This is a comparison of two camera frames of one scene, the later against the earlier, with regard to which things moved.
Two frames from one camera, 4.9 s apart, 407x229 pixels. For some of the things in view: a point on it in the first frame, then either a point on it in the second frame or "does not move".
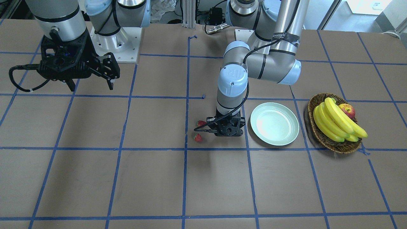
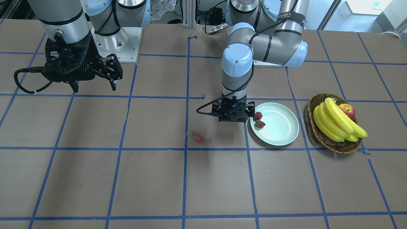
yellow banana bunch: x=332 y=121 does not move
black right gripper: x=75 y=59 does not move
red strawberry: x=197 y=137 does not move
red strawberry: x=200 y=123 to x=258 y=115
